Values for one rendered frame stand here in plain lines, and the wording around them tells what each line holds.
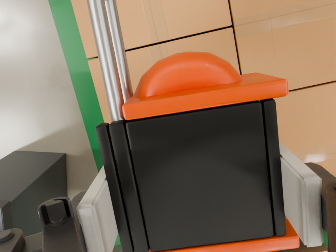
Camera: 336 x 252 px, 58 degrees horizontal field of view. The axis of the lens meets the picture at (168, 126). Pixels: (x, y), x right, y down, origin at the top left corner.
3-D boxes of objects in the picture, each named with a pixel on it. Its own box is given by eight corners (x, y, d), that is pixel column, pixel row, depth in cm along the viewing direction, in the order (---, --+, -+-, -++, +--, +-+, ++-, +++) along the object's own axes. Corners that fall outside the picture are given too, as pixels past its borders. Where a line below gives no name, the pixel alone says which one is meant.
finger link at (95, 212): (107, 270, 13) (90, 272, 13) (131, 194, 19) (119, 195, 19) (93, 205, 12) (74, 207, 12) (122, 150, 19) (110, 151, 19)
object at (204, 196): (271, 201, 20) (301, 249, 15) (158, 216, 20) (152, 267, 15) (258, 71, 18) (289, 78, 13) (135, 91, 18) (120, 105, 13)
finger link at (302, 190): (302, 180, 11) (323, 177, 11) (256, 132, 18) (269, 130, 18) (306, 249, 12) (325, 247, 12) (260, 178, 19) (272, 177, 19)
